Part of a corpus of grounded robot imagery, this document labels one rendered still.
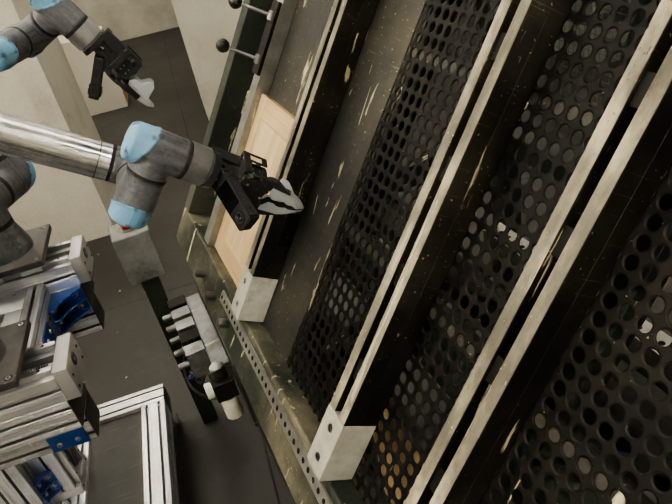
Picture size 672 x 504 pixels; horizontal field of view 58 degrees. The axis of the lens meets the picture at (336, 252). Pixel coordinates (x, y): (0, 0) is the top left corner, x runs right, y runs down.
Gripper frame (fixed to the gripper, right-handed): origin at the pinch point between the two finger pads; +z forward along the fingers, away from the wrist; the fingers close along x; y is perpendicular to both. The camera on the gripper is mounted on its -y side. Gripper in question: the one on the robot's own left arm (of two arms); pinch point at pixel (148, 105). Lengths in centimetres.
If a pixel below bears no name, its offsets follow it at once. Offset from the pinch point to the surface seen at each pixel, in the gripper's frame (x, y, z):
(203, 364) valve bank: -33, -36, 53
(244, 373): -54, -20, 48
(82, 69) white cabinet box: 470, -125, 39
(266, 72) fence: 3.0, 29.1, 15.8
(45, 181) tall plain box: 202, -124, 36
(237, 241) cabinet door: -15.9, -7.7, 39.8
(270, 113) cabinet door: -7.9, 23.1, 21.4
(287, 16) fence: 4.5, 43.2, 9.0
